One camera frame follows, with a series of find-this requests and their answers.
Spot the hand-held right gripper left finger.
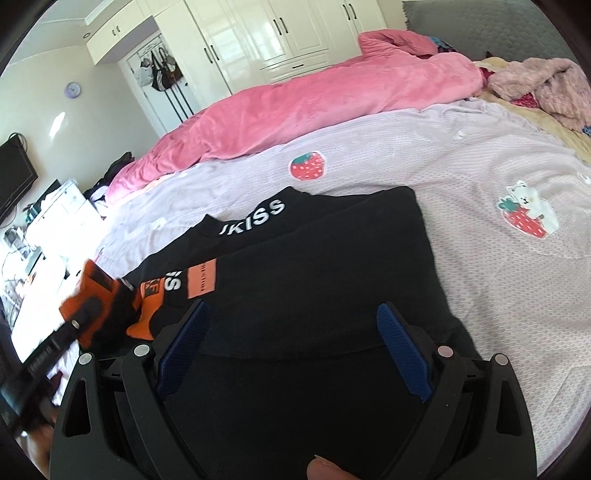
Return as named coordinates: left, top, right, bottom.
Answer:
left=51, top=299, right=213, bottom=480

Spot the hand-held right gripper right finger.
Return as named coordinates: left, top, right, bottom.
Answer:
left=376, top=301, right=539, bottom=480

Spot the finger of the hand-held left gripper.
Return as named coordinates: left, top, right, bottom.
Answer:
left=21, top=318, right=93, bottom=393

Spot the black shirt with white lettering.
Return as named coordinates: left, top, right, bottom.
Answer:
left=60, top=186, right=478, bottom=480

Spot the dark clothes pile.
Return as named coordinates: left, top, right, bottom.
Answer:
left=90, top=152, right=134, bottom=204

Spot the person's right hand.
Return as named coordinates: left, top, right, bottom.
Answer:
left=307, top=455, right=357, bottom=480

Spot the white cluttered dresser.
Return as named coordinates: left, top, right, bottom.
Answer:
left=0, top=180, right=107, bottom=324

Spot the lilac strawberry print bed sheet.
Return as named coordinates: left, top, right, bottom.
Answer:
left=9, top=97, right=591, bottom=480

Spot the white door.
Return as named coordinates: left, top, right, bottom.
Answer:
left=119, top=34, right=232, bottom=136

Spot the pink quilt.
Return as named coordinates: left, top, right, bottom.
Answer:
left=106, top=30, right=485, bottom=206

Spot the yellow blanket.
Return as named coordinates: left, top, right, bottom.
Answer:
left=471, top=55, right=591, bottom=162

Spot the black hanging bag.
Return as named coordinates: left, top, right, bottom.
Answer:
left=150, top=48, right=168, bottom=92

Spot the brown hanging bag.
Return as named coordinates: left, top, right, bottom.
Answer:
left=164, top=48, right=183, bottom=86

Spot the pink fluffy garment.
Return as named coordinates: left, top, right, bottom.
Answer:
left=487, top=58, right=591, bottom=132

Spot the white glossy wardrobe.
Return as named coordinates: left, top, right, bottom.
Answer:
left=85, top=0, right=389, bottom=134

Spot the grey pillow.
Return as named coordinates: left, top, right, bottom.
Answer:
left=402, top=0, right=578, bottom=63

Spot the black wall television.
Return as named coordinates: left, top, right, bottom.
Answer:
left=0, top=134, right=38, bottom=222

